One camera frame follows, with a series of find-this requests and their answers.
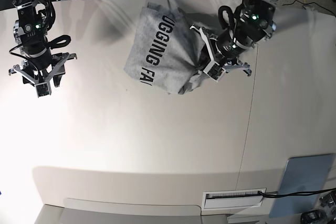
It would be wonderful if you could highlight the white cable slot cover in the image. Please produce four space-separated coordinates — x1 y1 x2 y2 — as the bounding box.
201 188 266 211

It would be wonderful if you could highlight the grey T-shirt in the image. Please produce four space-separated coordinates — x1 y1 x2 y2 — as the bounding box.
124 2 207 95

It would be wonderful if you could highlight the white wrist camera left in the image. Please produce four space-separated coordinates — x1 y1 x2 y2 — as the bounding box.
203 60 226 82

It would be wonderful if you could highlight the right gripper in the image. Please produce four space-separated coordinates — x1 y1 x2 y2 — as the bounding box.
8 52 77 88

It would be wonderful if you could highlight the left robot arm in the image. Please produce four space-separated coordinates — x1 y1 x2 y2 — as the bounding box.
190 0 278 81

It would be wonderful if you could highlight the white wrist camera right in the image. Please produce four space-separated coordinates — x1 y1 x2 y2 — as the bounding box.
34 81 52 98

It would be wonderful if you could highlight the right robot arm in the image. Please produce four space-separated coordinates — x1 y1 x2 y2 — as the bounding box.
8 0 77 97

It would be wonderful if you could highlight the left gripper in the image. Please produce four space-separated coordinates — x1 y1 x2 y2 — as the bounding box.
190 25 253 76

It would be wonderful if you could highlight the blue board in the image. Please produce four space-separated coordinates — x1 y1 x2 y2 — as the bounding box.
269 153 335 218

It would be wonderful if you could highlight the black cable at slot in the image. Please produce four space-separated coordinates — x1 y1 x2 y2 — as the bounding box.
258 189 336 199

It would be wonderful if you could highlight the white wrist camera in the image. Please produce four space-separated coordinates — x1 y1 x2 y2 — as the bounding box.
34 81 52 98
203 60 226 82

